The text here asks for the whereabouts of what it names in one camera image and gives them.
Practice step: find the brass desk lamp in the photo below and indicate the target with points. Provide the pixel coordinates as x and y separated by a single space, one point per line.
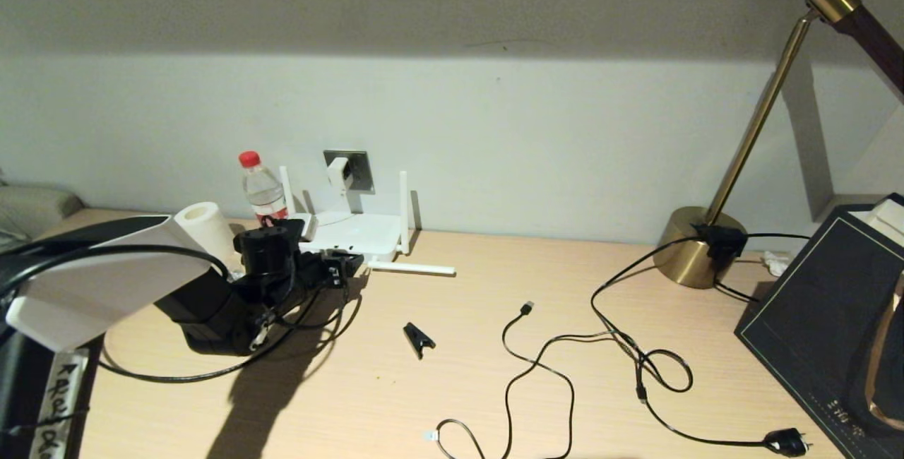
696 254

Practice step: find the black clip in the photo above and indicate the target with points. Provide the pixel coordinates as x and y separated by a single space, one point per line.
418 336

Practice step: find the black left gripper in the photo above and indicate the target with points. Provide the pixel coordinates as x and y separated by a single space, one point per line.
321 277

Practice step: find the black block on lamp base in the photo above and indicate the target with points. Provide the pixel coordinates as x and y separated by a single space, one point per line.
722 241

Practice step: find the grey cushion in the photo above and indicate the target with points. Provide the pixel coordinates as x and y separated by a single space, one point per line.
35 201

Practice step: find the white power adapter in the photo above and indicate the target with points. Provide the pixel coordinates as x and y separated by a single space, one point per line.
340 174

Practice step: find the white router with antennas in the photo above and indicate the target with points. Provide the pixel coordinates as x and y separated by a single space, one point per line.
360 231

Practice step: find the clear bottle red cap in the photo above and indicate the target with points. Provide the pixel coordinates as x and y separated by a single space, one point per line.
265 189

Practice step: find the white box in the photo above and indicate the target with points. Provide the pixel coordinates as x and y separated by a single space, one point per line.
886 222

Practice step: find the grey wall socket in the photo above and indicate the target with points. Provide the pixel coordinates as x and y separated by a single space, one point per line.
361 167

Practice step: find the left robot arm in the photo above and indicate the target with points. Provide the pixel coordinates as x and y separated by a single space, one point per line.
92 289

